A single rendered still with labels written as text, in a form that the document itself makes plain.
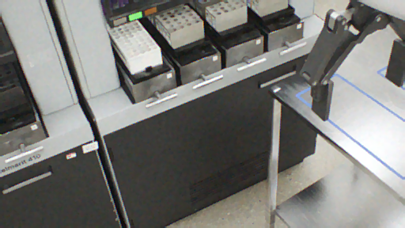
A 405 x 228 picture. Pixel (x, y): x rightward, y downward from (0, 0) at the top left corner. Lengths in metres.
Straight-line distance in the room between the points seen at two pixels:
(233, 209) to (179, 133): 0.58
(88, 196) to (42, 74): 0.45
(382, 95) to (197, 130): 0.61
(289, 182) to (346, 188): 0.41
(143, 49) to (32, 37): 0.31
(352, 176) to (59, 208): 1.01
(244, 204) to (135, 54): 0.92
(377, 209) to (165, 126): 0.76
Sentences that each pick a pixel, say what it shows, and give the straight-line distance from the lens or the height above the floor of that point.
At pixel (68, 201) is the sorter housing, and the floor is 0.45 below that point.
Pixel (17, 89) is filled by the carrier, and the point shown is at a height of 0.88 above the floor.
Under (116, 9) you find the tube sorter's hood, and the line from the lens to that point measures 1.33.
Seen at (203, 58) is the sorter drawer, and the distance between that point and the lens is 1.45.
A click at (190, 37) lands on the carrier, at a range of 1.48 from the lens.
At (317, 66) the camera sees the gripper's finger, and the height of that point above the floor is 1.29.
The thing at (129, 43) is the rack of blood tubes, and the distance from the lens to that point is 1.45.
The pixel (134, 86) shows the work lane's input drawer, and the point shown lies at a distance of 1.39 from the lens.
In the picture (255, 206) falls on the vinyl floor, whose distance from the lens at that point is 2.06.
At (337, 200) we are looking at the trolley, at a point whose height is 0.28.
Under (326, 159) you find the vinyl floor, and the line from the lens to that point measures 2.24.
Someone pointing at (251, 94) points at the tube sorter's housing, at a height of 0.59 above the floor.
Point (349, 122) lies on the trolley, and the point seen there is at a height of 0.82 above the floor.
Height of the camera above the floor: 1.68
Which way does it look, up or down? 42 degrees down
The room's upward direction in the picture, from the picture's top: 7 degrees counter-clockwise
